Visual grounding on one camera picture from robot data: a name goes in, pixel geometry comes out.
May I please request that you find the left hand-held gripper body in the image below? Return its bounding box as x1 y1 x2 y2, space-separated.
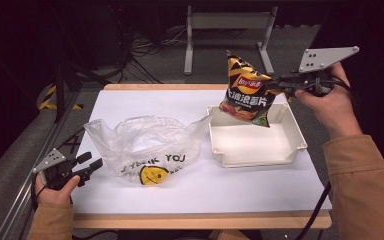
32 148 88 192

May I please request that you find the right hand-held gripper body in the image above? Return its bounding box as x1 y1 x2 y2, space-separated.
289 45 360 98

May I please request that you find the black and yellow chip bag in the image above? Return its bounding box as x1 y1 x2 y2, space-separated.
218 49 281 129

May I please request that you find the translucent printed plastic bag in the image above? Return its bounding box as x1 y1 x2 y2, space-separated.
83 114 212 187

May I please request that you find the white plastic tray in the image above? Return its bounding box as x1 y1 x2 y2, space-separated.
206 102 309 168

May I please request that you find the person's left hand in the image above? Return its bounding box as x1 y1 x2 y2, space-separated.
34 174 81 206

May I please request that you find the person's right hand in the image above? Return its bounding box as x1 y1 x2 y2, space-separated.
294 62 363 140

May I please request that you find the yellow black striped tape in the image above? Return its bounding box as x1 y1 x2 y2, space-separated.
39 84 84 111

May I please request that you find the black tripod stand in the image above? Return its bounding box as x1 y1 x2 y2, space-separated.
51 59 109 124

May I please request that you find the white metal stand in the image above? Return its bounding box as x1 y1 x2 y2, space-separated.
183 4 279 76

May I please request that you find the white table mat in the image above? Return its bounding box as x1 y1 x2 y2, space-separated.
70 89 333 214

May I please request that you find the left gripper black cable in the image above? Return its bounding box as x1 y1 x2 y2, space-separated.
29 173 48 212

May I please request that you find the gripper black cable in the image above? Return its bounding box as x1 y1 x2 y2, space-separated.
294 74 352 240
29 173 48 212

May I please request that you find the aluminium frame rail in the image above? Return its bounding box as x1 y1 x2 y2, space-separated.
0 93 88 240

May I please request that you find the bundle of black floor cables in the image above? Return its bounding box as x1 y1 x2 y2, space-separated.
113 6 189 84

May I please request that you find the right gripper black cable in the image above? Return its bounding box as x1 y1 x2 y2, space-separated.
294 74 352 240

